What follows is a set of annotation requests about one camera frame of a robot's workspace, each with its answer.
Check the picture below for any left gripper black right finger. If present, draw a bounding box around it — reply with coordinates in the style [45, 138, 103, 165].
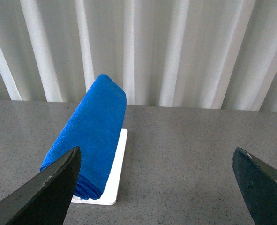
[232, 148, 277, 225]

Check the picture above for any white pleated curtain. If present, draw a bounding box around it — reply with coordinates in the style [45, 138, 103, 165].
[0, 0, 277, 112]

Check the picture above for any blue microfiber cloth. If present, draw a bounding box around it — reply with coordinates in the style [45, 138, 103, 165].
[40, 74, 127, 200]

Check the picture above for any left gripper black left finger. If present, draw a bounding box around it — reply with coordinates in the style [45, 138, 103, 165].
[0, 147, 81, 225]

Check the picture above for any white rack with wooden bars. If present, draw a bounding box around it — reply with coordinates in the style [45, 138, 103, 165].
[71, 128, 128, 206]

